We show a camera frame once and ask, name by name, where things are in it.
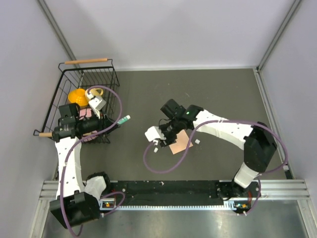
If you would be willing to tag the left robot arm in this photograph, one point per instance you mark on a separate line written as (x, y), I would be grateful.
(77, 201)

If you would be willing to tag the black wire basket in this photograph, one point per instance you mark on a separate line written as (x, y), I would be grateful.
(85, 74)

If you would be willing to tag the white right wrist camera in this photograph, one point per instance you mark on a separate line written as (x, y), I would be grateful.
(154, 135)

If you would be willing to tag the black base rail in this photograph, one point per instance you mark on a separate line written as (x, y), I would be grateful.
(180, 195)

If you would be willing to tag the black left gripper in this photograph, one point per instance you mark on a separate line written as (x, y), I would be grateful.
(105, 123)

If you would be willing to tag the pink plate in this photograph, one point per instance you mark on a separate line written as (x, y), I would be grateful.
(86, 114)

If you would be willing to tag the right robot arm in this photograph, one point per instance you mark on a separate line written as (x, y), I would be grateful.
(257, 143)

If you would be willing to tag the orange bowl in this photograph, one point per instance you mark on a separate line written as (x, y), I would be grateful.
(78, 96)

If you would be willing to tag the white green glue stick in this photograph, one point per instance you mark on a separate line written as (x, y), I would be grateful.
(123, 120)

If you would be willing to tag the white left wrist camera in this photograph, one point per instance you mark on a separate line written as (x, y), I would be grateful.
(96, 104)

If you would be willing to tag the yellow mug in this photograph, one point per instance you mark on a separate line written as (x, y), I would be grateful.
(90, 94)

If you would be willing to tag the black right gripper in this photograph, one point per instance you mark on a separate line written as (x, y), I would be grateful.
(169, 141)

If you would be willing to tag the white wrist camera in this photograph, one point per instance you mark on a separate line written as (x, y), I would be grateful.
(96, 104)
(154, 135)

